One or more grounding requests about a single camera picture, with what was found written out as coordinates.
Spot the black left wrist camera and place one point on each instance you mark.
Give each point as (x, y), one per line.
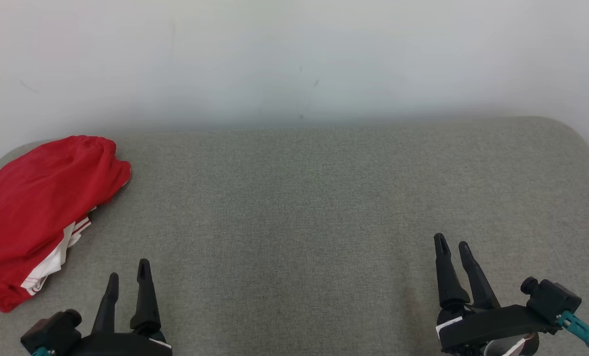
(52, 332)

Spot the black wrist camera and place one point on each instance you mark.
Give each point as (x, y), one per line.
(551, 299)
(52, 332)

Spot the red shorts with white stripes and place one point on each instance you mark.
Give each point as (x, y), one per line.
(37, 198)

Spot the teal left camera connector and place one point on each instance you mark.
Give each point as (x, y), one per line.
(42, 352)

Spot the grey fabric sofa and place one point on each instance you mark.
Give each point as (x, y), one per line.
(294, 222)

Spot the teal camera connector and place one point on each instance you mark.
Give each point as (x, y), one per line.
(578, 326)
(42, 352)

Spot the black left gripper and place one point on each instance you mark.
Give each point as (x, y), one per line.
(121, 346)

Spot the red white basketball jersey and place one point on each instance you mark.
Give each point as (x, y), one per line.
(52, 262)

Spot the teal right camera connector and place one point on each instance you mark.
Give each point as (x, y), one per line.
(578, 326)

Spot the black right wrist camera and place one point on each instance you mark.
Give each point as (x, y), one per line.
(551, 299)

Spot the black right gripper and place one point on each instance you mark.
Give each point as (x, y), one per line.
(492, 324)

